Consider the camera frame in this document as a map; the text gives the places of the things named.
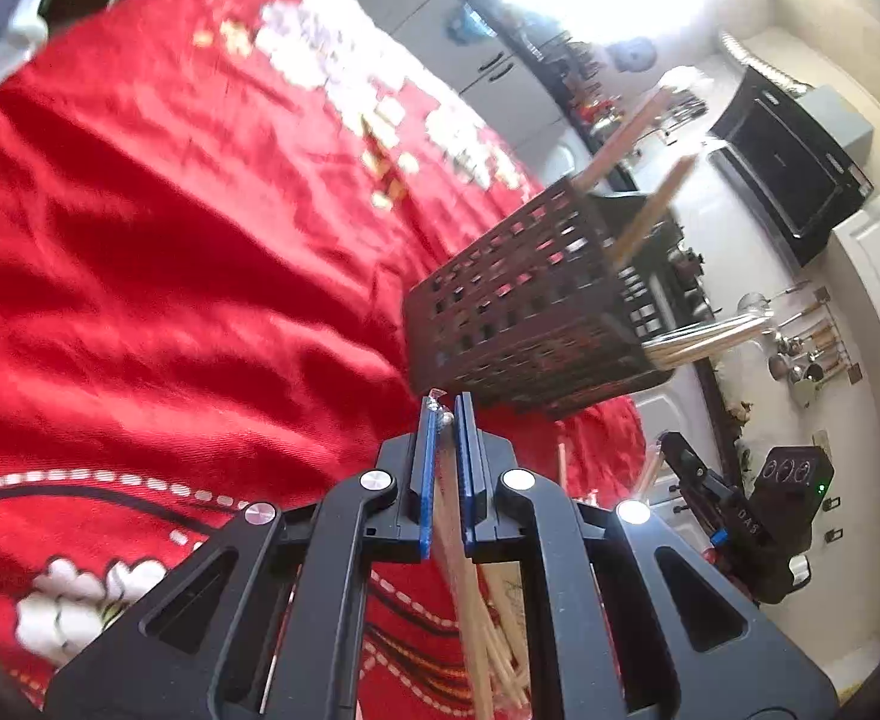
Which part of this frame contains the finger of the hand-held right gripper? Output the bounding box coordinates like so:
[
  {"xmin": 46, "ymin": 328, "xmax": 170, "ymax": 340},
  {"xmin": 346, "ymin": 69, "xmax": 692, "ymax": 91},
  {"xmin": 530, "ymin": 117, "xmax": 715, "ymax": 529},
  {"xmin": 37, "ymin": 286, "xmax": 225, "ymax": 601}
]
[
  {"xmin": 672, "ymin": 465, "xmax": 734, "ymax": 542},
  {"xmin": 656, "ymin": 431, "xmax": 745, "ymax": 511}
]

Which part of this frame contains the small round wall fan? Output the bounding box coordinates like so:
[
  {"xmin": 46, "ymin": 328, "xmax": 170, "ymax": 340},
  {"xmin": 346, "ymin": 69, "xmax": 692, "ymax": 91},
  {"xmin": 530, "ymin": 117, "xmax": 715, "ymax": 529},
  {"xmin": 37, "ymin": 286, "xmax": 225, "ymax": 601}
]
[{"xmin": 609, "ymin": 37, "xmax": 658, "ymax": 76}]

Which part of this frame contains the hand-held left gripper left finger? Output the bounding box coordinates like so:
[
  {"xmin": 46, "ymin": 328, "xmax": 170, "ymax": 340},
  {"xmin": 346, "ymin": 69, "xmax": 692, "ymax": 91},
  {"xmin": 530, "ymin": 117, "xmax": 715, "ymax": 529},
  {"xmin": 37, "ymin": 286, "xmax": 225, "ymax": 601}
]
[{"xmin": 42, "ymin": 394, "xmax": 441, "ymax": 720}]

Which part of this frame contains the red floral tablecloth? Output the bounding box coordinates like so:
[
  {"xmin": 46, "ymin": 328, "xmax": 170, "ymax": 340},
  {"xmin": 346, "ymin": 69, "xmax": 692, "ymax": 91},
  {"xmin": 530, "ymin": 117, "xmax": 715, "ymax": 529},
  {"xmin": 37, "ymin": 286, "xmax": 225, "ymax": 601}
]
[{"xmin": 0, "ymin": 0, "xmax": 647, "ymax": 720}]

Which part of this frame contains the beige duct cover box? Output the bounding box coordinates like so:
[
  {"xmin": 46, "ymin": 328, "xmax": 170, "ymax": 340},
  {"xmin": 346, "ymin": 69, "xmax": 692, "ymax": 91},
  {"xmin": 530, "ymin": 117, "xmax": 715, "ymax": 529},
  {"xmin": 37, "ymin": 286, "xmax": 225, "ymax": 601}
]
[{"xmin": 792, "ymin": 86, "xmax": 876, "ymax": 166}]

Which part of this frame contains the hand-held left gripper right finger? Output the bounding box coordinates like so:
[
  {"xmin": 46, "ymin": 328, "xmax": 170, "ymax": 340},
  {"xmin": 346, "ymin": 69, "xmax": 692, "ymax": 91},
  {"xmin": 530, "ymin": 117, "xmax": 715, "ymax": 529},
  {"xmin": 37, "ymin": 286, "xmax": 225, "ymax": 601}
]
[{"xmin": 455, "ymin": 390, "xmax": 839, "ymax": 720}]

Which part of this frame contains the silver flexible vent duct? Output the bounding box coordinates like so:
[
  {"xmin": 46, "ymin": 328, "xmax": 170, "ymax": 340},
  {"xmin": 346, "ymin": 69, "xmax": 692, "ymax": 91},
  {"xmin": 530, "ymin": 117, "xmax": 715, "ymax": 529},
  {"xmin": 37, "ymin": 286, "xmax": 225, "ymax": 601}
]
[{"xmin": 717, "ymin": 30, "xmax": 801, "ymax": 91}]

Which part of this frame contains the row of hanging metal utensils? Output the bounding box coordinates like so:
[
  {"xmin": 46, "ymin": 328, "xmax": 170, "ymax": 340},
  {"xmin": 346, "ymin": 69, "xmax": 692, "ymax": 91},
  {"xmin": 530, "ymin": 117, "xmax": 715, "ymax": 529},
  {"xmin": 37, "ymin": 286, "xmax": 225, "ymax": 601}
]
[{"xmin": 740, "ymin": 281, "xmax": 861, "ymax": 410}]

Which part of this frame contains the black plastic utensil basket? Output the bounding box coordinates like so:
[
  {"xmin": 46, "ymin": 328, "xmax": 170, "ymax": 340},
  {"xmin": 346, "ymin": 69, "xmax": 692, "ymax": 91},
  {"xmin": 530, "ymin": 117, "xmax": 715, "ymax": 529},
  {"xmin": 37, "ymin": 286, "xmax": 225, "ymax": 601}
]
[{"xmin": 402, "ymin": 176, "xmax": 700, "ymax": 421}]

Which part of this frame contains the blue hanging plastic bag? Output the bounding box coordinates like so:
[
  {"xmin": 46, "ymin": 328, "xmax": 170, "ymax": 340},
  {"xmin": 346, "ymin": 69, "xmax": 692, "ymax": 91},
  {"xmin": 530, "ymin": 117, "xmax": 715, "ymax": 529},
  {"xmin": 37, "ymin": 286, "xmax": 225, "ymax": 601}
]
[{"xmin": 447, "ymin": 4, "xmax": 486, "ymax": 42}]

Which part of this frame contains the black range hood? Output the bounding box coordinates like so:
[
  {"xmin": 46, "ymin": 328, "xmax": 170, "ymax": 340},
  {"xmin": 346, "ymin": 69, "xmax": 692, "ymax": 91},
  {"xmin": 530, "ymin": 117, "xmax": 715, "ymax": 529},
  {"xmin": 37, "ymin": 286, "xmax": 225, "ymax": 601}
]
[{"xmin": 710, "ymin": 64, "xmax": 876, "ymax": 267}]

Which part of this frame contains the chopstick pair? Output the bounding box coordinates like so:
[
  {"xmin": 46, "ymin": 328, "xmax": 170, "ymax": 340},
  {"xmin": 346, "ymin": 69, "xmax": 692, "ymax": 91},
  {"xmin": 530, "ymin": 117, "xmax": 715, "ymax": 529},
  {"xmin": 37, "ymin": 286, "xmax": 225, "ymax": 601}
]
[{"xmin": 423, "ymin": 388, "xmax": 490, "ymax": 720}]

